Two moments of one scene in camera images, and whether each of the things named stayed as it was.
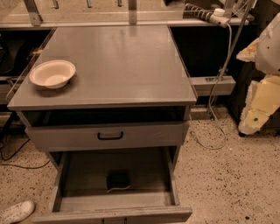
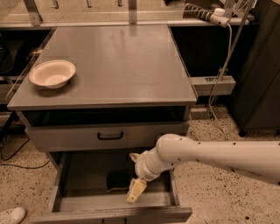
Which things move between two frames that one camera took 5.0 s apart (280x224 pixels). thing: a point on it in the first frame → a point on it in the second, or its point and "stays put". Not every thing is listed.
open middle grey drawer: x=113 y=185 stays put
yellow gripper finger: x=248 y=54 → x=135 y=157
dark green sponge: x=117 y=178 stays put
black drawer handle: x=109 y=137 stays put
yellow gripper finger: x=263 y=98 → x=136 y=187
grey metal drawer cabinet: x=115 y=129 stays put
